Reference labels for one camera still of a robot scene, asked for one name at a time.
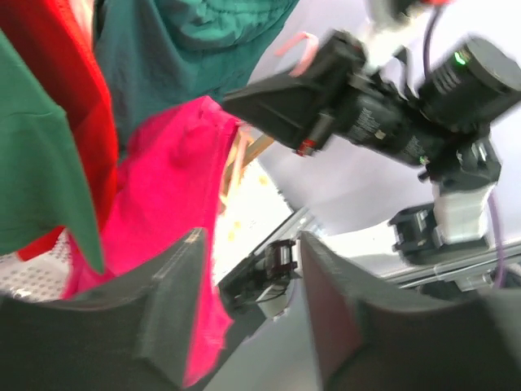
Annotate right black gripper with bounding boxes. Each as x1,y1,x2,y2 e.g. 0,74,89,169
222,31,444,167

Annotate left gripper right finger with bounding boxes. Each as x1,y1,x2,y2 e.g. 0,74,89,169
300,232,520,390

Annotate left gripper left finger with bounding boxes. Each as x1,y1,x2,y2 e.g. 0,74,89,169
1,229,205,390

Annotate pink wire hanger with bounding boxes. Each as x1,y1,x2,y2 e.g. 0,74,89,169
274,31,321,78

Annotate magenta t shirt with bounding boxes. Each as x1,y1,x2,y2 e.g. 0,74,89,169
63,96,239,386

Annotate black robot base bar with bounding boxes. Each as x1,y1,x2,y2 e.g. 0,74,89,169
217,239,300,351

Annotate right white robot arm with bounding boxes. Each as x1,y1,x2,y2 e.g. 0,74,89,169
222,30,520,266

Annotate dark green t shirt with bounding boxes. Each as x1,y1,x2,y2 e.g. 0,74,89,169
1,36,103,272

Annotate red t shirt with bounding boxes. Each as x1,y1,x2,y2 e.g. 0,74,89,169
1,1,118,256

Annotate right wooden clothes rack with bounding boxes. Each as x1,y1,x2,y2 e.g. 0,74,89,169
220,123,274,208

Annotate floral table cloth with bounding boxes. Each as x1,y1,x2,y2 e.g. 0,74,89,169
212,160,292,283

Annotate white perforated plastic basket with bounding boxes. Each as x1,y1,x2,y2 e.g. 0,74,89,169
0,232,70,301

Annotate teal green shorts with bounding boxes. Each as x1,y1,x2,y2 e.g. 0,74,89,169
93,0,296,148

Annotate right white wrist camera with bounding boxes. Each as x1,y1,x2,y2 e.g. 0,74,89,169
357,0,450,73

